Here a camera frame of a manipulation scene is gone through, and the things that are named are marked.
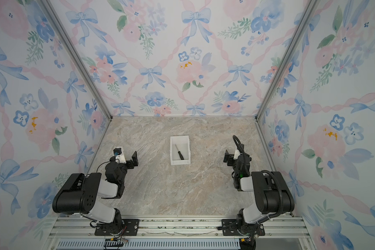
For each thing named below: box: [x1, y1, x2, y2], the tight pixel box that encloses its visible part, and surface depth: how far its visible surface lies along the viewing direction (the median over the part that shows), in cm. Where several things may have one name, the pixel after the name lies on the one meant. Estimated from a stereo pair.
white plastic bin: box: [170, 135, 191, 166], surface depth 102 cm
